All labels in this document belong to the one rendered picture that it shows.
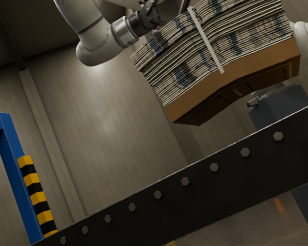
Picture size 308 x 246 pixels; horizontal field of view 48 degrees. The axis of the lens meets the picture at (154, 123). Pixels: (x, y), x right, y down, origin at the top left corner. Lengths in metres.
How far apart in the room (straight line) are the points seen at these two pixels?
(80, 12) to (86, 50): 0.12
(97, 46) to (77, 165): 8.47
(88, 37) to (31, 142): 8.79
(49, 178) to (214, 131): 4.44
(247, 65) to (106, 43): 0.47
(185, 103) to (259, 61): 0.21
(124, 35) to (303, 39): 0.81
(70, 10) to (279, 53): 0.62
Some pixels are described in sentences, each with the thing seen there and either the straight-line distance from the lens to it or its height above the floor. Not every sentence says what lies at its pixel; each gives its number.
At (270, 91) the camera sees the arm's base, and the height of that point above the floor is 1.03.
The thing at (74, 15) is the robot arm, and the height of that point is 1.38.
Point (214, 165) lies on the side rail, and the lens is 0.67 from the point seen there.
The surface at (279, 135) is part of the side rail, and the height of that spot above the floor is 0.77.
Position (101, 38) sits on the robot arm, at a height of 1.30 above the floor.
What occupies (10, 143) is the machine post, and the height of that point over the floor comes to 1.36.
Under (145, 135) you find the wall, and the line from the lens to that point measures 9.74.
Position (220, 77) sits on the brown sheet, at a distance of 0.87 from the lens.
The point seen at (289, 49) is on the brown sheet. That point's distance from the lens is 0.87.
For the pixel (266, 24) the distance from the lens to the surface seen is 0.89.
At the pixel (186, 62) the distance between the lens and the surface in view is 0.90.
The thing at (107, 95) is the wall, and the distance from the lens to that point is 10.09.
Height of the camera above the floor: 0.74
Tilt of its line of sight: 14 degrees up
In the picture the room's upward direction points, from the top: 25 degrees counter-clockwise
